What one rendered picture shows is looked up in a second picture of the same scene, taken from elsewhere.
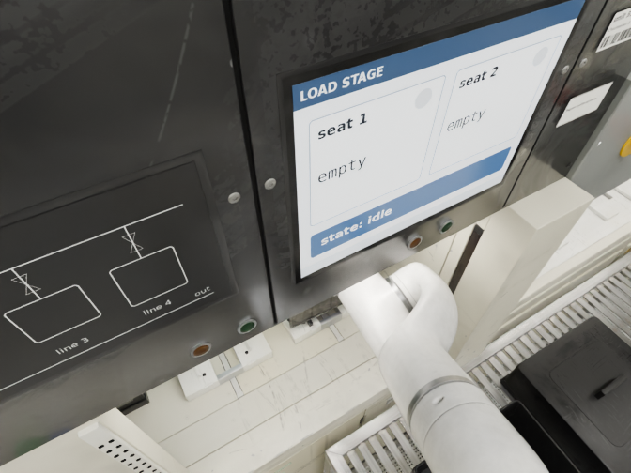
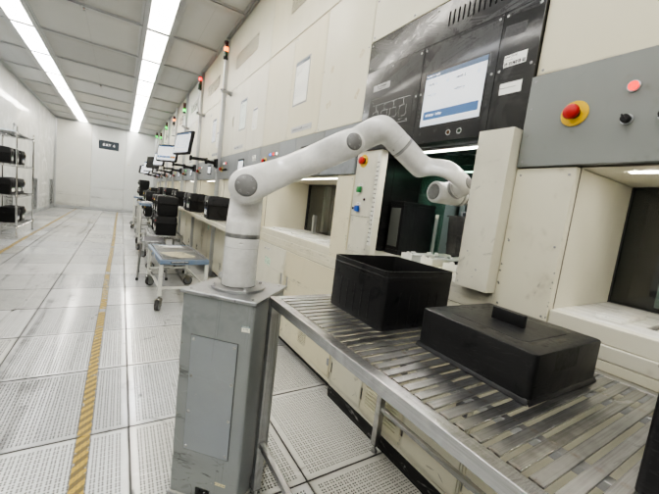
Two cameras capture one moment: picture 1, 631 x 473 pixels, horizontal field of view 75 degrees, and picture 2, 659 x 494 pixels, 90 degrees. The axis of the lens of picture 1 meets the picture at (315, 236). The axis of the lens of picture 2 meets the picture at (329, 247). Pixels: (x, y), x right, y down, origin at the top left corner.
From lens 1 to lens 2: 162 cm
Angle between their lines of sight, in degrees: 83
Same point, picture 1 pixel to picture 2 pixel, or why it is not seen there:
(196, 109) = (416, 78)
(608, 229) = not seen: outside the picture
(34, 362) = not seen: hidden behind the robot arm
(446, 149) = (455, 95)
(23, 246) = (396, 96)
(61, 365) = not seen: hidden behind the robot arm
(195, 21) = (420, 67)
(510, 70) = (470, 74)
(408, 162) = (445, 97)
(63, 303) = (393, 110)
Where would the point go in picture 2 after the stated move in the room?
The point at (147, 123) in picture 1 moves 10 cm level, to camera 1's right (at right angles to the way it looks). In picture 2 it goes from (412, 80) to (418, 71)
